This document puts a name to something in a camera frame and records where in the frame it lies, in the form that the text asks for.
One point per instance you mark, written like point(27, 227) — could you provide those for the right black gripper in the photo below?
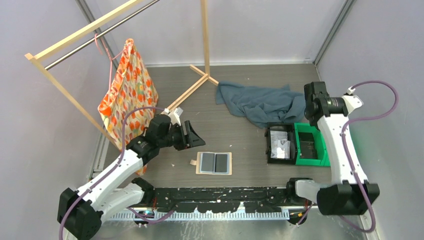
point(315, 125)

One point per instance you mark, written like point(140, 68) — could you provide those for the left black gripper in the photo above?
point(194, 139)

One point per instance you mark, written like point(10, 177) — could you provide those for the black VIP credit card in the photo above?
point(207, 162)

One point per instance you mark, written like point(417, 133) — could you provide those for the beige leather card holder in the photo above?
point(196, 163)

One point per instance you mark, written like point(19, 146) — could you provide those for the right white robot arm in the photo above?
point(349, 188)

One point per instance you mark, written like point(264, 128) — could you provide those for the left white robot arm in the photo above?
point(82, 211)

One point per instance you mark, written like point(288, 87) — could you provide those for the black tray with cards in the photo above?
point(281, 143)

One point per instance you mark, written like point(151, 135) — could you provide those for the green plastic bin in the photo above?
point(311, 146)

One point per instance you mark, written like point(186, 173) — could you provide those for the blue grey cloth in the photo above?
point(261, 105)

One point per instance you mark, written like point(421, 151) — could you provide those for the orange floral fabric bag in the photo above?
point(129, 103)

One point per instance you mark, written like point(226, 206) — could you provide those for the metal hanging rod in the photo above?
point(101, 34)

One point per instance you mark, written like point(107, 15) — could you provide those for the wooden clothes rack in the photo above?
point(167, 33)

